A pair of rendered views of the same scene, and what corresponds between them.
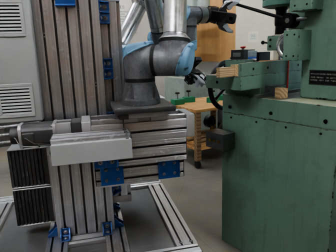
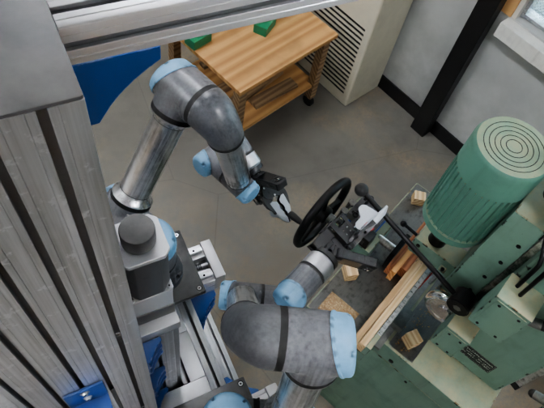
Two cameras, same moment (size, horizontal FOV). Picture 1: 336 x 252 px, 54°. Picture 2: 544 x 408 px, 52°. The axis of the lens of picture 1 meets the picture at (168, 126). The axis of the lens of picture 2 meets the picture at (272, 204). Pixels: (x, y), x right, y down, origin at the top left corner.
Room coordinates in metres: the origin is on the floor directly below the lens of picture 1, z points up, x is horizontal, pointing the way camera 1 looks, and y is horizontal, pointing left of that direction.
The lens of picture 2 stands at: (1.06, 0.22, 2.37)
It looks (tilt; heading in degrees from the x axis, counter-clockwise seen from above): 58 degrees down; 336
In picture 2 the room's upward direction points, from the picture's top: 14 degrees clockwise
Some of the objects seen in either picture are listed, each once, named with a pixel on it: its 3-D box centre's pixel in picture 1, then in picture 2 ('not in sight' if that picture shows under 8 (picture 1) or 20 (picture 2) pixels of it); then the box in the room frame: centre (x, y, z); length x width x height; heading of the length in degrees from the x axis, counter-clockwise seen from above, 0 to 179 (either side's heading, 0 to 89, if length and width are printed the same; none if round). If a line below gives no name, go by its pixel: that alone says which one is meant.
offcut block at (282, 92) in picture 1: (281, 92); (412, 339); (1.43, -0.49, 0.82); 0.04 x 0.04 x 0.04; 11
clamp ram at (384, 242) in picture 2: (258, 61); (388, 244); (1.68, -0.46, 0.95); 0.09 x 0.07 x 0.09; 127
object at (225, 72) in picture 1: (260, 68); (392, 295); (1.54, -0.43, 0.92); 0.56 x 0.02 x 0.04; 127
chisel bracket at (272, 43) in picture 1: (283, 44); (435, 252); (1.61, -0.56, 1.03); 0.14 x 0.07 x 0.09; 37
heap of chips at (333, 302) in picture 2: not in sight; (339, 309); (1.53, -0.27, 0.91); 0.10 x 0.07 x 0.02; 37
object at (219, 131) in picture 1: (219, 139); not in sight; (1.58, -0.25, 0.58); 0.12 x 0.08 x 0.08; 37
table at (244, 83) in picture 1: (256, 77); (378, 255); (1.69, -0.46, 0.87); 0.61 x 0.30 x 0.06; 127
